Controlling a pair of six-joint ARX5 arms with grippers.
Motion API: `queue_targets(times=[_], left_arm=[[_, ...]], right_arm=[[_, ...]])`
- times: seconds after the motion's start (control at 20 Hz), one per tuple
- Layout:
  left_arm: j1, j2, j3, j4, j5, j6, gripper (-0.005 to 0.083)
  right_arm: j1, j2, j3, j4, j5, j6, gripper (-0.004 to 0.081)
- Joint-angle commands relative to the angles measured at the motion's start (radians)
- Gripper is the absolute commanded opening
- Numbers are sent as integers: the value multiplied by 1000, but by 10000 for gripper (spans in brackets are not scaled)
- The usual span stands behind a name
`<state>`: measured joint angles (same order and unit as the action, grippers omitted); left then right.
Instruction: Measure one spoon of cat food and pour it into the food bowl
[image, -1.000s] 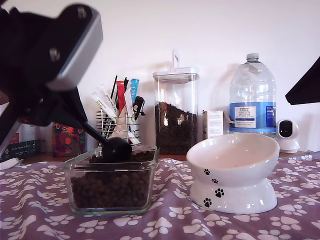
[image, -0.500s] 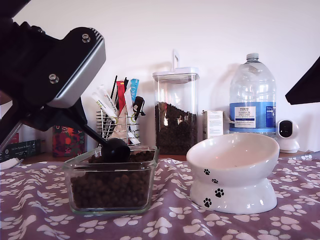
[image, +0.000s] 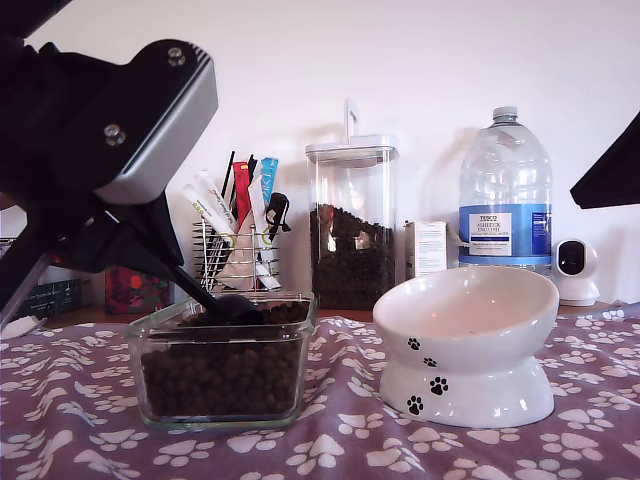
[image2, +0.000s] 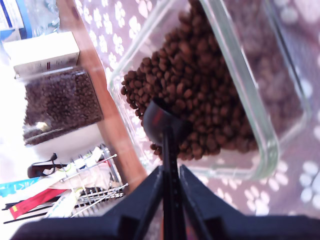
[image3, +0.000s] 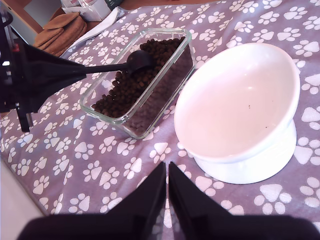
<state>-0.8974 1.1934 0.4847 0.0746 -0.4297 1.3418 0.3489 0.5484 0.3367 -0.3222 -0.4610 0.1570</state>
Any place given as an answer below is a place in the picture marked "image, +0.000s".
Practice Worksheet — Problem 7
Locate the purple paw print cloth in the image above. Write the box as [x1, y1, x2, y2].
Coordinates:
[0, 299, 640, 480]

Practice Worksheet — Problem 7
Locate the chrome wire holder basket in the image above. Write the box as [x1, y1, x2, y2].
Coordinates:
[192, 219, 281, 294]

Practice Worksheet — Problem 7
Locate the beige paper sachet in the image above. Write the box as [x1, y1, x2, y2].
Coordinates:
[217, 222, 262, 291]

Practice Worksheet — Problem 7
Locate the silver tin plain label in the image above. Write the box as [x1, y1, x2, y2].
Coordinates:
[47, 264, 82, 284]

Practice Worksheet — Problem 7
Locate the small white printed carton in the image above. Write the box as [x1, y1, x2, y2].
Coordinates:
[403, 220, 450, 281]

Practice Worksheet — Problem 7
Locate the black plastic measuring scoop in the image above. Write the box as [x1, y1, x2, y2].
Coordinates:
[169, 264, 263, 330]

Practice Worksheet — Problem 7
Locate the blue stick sachet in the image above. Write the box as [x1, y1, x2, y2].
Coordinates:
[259, 157, 280, 202]

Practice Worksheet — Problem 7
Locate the plain white sachet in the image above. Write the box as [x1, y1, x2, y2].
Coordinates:
[247, 177, 281, 291]

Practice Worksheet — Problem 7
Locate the white dish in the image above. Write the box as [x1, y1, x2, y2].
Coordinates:
[2, 315, 46, 341]

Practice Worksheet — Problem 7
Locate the dark printed carton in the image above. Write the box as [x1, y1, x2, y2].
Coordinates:
[22, 278, 84, 322]

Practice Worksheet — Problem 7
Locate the white paw print cat bowl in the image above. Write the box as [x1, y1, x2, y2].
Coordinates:
[372, 265, 561, 429]

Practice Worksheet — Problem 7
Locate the small white round camera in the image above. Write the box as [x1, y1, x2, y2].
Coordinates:
[551, 238, 600, 307]

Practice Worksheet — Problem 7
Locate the tall clear white-lidded jar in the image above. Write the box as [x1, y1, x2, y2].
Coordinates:
[304, 98, 400, 311]

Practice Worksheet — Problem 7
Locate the black plastic clip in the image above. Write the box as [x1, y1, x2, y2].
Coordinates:
[264, 192, 292, 239]

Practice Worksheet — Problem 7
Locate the white sachet green print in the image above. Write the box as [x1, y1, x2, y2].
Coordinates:
[193, 169, 237, 235]
[180, 183, 227, 236]

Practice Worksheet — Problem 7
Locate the brown cat kibble pile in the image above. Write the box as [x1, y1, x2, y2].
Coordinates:
[308, 202, 395, 310]
[139, 299, 310, 419]

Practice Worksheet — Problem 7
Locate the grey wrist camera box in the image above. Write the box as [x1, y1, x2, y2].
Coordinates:
[0, 38, 222, 207]

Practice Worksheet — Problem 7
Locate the large clear water bottle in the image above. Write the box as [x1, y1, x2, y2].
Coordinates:
[457, 105, 554, 279]

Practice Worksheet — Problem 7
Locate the square glass food container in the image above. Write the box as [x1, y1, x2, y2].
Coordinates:
[123, 292, 317, 429]

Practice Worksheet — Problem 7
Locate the red stick sachet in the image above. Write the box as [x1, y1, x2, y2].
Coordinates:
[232, 160, 254, 229]

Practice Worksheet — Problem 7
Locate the floral tissue box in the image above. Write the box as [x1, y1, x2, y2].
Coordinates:
[103, 264, 176, 316]

